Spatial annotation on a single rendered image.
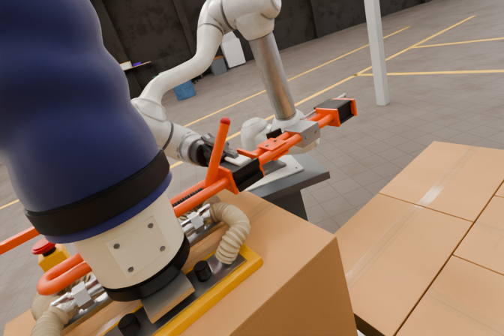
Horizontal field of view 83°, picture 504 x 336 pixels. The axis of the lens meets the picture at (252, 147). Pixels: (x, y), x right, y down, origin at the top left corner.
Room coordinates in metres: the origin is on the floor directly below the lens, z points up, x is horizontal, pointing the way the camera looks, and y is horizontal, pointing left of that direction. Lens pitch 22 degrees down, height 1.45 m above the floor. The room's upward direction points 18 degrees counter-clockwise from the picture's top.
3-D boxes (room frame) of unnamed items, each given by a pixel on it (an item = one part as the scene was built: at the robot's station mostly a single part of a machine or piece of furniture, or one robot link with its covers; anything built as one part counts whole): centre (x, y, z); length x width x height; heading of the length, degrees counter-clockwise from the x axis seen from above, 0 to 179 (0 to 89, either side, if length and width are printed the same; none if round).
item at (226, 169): (0.59, 0.05, 1.17); 0.10 x 0.08 x 0.06; 30
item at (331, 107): (0.76, -0.26, 1.17); 0.08 x 0.07 x 0.05; 120
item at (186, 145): (0.80, 0.16, 1.17); 0.09 x 0.06 x 0.09; 120
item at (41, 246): (0.79, 0.71, 1.02); 0.07 x 0.07 x 0.04
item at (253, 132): (1.37, -0.04, 0.93); 0.18 x 0.16 x 0.22; 61
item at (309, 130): (0.70, -0.14, 1.16); 0.07 x 0.07 x 0.04; 30
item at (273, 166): (1.37, -0.01, 0.79); 0.22 x 0.18 x 0.06; 107
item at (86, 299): (0.47, 0.26, 1.10); 0.34 x 0.25 x 0.06; 120
